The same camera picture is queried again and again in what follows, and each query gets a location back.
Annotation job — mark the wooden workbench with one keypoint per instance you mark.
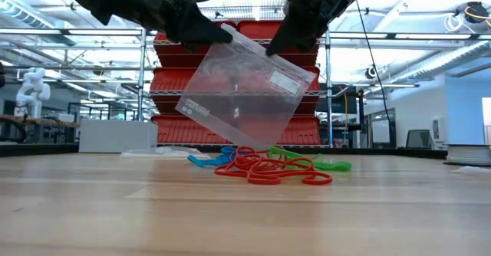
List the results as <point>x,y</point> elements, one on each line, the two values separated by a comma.
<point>46,122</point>

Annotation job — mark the white wall dispenser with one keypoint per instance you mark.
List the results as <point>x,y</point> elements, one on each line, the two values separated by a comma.
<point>437,129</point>

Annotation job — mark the dark monitor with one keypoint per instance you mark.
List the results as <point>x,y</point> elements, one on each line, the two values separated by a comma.
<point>341,104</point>

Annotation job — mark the dark office chair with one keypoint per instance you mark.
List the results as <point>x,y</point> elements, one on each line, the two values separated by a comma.
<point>418,139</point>

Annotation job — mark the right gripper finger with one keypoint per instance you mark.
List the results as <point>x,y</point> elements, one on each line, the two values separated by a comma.
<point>314,33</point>
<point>287,33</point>

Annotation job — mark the silver ventilation duct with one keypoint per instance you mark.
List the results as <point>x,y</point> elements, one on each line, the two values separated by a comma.
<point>441,62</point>

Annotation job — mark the black aluminium table frame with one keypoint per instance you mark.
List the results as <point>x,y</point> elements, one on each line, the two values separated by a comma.
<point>38,149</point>

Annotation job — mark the white cardboard box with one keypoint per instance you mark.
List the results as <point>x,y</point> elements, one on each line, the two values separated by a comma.
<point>115,135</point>

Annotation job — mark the white framed board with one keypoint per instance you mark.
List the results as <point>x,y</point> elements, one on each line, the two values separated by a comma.
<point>381,131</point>

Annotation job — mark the black upright stand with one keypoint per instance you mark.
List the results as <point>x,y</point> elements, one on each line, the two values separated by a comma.
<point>361,114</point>

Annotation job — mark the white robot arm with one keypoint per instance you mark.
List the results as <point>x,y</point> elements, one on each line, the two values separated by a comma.
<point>34,91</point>

